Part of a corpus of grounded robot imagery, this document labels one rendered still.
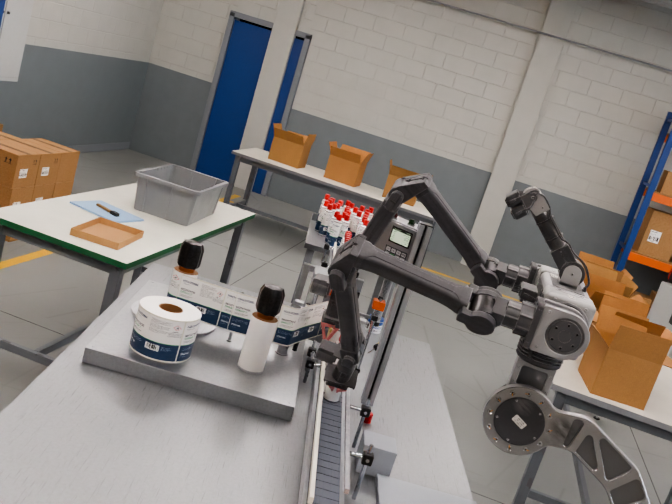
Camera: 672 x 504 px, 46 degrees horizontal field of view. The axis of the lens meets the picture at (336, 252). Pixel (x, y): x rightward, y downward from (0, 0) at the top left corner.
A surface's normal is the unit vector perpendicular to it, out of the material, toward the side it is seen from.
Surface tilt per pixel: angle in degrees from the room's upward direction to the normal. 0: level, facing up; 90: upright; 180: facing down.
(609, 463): 90
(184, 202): 95
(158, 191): 95
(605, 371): 90
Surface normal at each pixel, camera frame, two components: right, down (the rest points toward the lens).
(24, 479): 0.29, -0.93
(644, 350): -0.15, 0.35
